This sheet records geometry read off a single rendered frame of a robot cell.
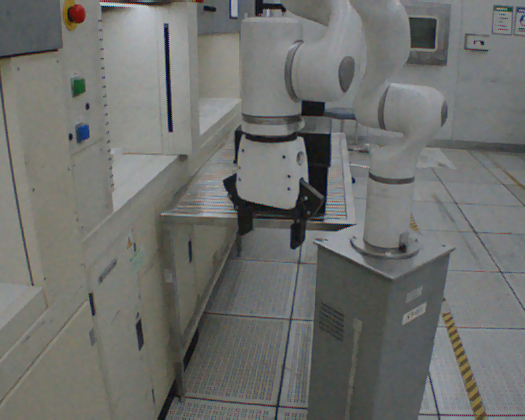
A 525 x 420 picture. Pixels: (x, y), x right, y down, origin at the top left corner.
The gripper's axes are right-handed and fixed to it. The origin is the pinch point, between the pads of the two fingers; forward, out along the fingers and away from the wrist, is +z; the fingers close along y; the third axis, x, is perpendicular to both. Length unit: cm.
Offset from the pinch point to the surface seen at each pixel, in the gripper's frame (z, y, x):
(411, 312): 39, -11, -53
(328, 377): 67, 9, -49
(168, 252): 38, 65, -44
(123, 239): 23, 58, -21
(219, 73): -2, 156, -195
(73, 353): 35, 44, 10
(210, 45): -19, 161, -193
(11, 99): -20.0, 42.7, 14.6
